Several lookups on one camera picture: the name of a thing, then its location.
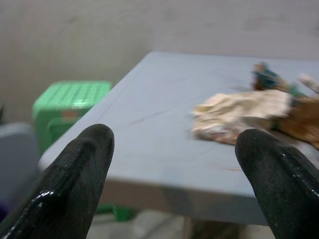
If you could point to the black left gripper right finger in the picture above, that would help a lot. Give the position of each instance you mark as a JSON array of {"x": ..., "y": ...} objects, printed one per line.
[{"x": 279, "y": 179}]

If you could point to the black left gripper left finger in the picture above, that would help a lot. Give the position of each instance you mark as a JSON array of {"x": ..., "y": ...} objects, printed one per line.
[{"x": 67, "y": 179}]

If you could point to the crumpled cream paper trash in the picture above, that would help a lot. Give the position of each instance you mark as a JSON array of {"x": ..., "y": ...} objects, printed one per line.
[{"x": 239, "y": 117}]

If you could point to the teal and brown wrapper trash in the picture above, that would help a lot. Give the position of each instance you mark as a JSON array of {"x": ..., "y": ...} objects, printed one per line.
[{"x": 271, "y": 79}]

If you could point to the grey plastic chair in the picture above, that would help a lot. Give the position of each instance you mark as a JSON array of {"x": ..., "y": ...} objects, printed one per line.
[{"x": 15, "y": 159}]

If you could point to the green plastic stool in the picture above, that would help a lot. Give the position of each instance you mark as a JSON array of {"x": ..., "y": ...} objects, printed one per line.
[{"x": 67, "y": 104}]

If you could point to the grey plastic table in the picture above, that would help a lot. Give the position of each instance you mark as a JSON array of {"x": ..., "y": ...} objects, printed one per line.
[{"x": 174, "y": 129}]

